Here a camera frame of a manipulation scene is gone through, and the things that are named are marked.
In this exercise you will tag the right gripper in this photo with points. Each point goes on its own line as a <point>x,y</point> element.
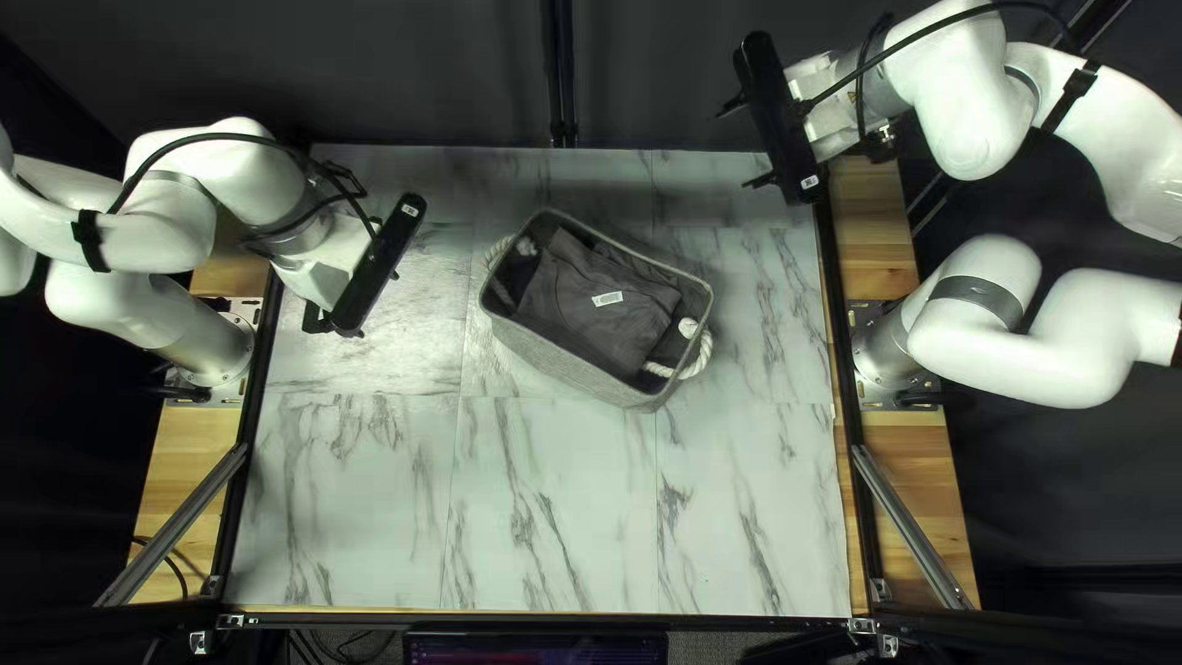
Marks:
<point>826,106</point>

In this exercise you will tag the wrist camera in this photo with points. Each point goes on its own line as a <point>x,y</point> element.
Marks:
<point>776,111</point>
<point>379,259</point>

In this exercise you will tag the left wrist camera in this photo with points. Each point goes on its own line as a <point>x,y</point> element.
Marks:
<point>379,259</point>

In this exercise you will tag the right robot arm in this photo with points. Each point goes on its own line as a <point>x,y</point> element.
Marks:
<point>1062,323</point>

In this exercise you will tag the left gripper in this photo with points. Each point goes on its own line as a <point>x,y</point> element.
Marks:
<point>323,268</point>

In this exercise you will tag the grey sweatshirt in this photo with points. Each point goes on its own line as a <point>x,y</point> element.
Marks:
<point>600,319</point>

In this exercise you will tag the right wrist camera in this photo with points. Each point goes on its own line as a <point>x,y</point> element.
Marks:
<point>776,111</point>

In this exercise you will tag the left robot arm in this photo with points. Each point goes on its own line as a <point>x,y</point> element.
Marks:
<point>203,175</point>

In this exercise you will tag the black frame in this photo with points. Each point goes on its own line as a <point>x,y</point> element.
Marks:
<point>559,74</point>

